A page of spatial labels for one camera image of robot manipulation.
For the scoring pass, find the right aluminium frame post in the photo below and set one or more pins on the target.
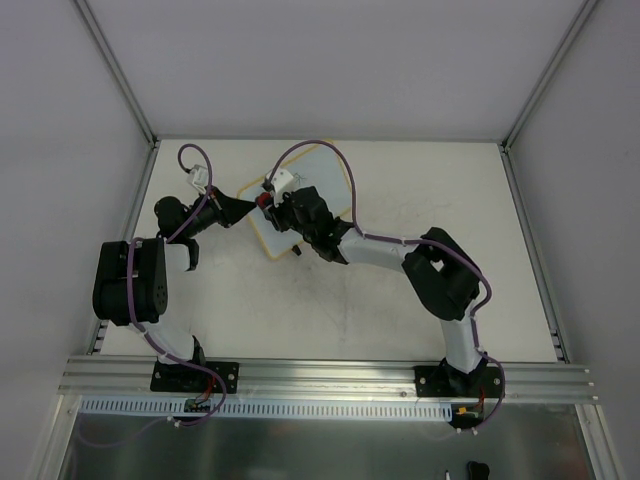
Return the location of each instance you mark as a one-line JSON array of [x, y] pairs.
[[560, 52]]

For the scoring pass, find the aluminium frame post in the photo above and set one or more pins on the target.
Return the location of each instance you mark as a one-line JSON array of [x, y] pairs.
[[560, 52], [109, 59]]

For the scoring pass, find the red bone-shaped whiteboard eraser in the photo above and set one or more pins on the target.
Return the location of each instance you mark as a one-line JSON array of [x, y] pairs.
[[264, 200]]

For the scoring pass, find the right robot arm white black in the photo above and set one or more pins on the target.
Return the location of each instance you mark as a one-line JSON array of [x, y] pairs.
[[443, 277]]

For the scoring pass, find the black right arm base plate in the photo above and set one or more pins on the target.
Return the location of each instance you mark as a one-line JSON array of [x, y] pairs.
[[430, 382]]

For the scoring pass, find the left aluminium frame post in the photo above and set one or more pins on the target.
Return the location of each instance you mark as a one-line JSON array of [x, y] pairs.
[[109, 59]]

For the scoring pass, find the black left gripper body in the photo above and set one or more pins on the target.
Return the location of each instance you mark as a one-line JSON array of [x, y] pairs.
[[216, 208]]

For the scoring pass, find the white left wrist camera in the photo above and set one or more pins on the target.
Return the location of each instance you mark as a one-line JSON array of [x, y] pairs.
[[198, 178]]

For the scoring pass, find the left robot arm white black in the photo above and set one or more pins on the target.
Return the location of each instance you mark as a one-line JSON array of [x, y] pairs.
[[131, 291]]

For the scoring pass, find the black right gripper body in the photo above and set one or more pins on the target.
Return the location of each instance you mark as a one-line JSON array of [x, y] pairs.
[[278, 212]]

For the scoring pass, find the black object at bottom edge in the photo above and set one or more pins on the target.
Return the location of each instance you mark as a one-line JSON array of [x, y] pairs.
[[478, 470]]

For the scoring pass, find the yellow-framed whiteboard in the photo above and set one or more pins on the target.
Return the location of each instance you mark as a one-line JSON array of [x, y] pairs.
[[317, 166]]

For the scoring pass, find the white slotted cable duct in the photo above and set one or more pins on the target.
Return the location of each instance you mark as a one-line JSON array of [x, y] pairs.
[[269, 409]]

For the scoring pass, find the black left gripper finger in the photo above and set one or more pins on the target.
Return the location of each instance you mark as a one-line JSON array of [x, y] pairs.
[[235, 212], [225, 202]]

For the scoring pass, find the aluminium mounting rail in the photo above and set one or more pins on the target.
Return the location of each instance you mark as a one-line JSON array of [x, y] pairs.
[[327, 380]]

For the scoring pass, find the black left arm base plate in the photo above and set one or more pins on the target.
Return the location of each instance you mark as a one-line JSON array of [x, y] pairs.
[[177, 378]]

